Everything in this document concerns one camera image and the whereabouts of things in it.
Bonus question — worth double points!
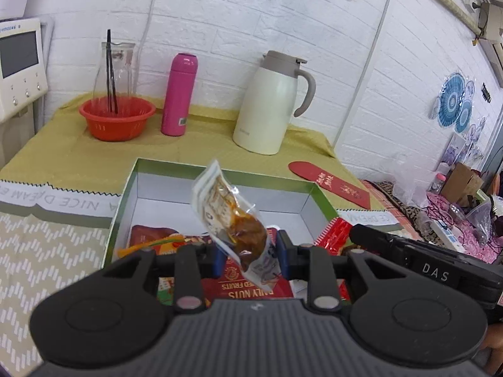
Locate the pink lid bottle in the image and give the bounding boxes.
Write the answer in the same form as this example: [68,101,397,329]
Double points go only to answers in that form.
[432,172,449,195]

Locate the medium blue paper fan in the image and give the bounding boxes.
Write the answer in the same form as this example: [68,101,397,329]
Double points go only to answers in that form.
[454,98,475,134]

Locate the black chopsticks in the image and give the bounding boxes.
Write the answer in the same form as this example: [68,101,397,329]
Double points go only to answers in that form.
[105,29,119,113]

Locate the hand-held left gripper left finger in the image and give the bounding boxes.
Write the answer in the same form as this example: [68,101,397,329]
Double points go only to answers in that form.
[101,243,229,310]

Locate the green cardboard box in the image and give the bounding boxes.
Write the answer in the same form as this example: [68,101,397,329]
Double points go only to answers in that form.
[102,157,342,308]

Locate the cream thermos jug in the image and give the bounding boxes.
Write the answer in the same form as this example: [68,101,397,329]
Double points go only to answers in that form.
[232,50,317,156]

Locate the white water dispenser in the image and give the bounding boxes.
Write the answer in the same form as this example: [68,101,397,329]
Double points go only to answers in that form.
[0,17,54,123]

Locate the patterned green beige blanket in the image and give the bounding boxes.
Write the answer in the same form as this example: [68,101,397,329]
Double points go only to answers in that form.
[0,180,398,367]

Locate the red envelope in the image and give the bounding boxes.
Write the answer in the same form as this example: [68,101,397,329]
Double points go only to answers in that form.
[288,160,372,210]

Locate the leopard print blanket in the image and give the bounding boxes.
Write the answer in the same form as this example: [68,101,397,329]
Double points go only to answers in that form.
[373,181,430,221]

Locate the red plastic colander basket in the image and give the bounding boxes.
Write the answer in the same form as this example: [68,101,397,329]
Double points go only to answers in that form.
[78,96,157,142]

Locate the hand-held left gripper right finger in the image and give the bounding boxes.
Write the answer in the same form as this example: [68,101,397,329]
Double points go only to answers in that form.
[275,229,398,311]

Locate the orange yellow snack packet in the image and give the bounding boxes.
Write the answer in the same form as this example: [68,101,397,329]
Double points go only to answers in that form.
[117,233,185,307]

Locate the clear packet with brown snack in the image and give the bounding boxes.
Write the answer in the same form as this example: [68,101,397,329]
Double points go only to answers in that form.
[191,159,282,284]

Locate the brown cardboard box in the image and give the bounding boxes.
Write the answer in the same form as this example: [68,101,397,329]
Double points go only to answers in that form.
[439,162,485,207]

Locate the glass carafe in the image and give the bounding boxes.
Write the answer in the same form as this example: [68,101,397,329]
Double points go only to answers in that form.
[93,41,136,100]

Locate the person's right forearm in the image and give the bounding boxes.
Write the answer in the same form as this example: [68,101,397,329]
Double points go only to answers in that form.
[483,314,503,375]

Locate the yellow cloth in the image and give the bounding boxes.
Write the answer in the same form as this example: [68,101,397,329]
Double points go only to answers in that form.
[0,94,384,211]

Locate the large blue paper fan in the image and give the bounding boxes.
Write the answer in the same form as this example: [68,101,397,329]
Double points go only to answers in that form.
[436,71,467,127]

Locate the white air conditioner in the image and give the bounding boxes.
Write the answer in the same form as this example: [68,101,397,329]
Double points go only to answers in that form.
[477,2,503,64]

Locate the white power strip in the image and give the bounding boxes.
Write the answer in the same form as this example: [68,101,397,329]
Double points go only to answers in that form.
[426,217,465,250]

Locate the clear plastic bag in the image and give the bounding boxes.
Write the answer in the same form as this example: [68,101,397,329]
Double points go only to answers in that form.
[396,160,434,205]

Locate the dark red snack packet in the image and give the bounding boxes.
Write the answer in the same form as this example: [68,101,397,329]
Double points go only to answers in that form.
[127,224,185,252]

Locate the pink thermos bottle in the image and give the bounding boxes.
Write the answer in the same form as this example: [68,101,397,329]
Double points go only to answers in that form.
[160,52,199,137]

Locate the red nuts packet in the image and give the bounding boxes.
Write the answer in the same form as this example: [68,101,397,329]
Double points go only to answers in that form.
[201,226,296,304]

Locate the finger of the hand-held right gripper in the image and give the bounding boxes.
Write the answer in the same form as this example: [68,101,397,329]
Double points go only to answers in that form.
[349,223,418,262]

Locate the wall photo print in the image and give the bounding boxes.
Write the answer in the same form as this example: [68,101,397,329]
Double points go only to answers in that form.
[444,131,484,166]

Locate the plaid orange bedsheet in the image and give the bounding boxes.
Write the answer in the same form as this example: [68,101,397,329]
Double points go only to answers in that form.
[361,180,434,225]

